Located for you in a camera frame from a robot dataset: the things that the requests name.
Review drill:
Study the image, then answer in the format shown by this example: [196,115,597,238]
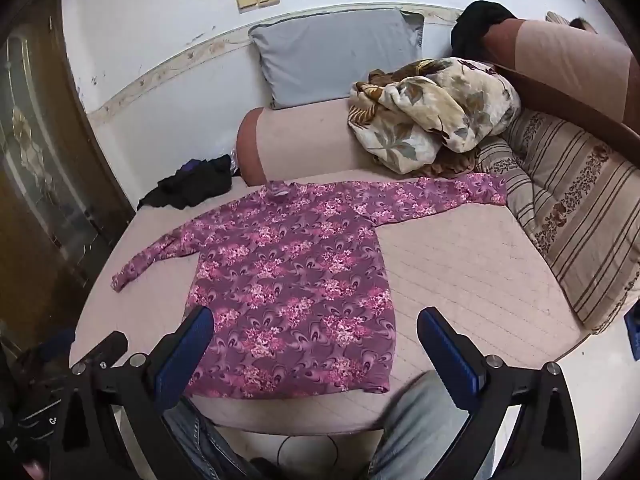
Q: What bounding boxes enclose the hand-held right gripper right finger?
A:
[416,306,583,480]

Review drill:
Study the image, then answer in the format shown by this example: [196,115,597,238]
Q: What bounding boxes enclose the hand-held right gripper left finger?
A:
[60,304,216,480]

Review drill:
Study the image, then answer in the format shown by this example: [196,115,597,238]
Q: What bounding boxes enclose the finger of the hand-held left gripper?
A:
[75,331,129,369]

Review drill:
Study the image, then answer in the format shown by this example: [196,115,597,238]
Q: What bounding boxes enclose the purple floral long-sleeve shirt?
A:
[111,172,508,401]

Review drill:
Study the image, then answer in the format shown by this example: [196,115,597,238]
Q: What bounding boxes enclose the pile of black clothes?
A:
[136,154,235,211]

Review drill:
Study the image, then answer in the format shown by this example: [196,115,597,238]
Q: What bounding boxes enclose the person's right leg in jeans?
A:
[367,370,496,480]

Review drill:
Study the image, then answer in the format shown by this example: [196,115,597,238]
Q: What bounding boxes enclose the person's leg in jeans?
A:
[162,395,271,480]
[367,370,496,480]

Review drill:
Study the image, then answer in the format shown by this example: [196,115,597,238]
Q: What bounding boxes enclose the person's left leg in jeans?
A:
[162,395,271,480]

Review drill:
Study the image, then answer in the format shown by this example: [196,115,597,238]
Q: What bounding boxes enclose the pink quilted mattress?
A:
[70,175,586,436]

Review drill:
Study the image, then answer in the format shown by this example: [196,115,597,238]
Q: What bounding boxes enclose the wooden door with glass panel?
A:
[0,0,136,341]

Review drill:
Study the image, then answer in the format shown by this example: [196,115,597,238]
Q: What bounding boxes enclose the blue object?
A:
[622,305,640,361]

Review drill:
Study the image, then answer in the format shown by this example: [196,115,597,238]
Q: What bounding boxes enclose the brown fuzzy blanket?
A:
[432,147,478,177]

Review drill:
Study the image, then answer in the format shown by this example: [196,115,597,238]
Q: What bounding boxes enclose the striped floral beige cushion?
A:
[475,110,640,335]

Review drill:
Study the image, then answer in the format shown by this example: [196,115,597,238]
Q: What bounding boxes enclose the pink bolster with brown end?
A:
[235,97,396,187]

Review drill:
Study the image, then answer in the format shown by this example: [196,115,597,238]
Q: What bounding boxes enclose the cream floral blanket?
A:
[348,57,522,175]

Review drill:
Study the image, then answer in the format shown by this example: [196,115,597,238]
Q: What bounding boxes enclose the pink and brown backrest cushion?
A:
[482,19,640,138]

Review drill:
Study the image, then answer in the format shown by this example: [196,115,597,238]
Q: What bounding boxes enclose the grey pillow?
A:
[248,7,426,111]

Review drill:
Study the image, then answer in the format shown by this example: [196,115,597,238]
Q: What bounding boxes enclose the black cloth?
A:
[451,0,516,61]

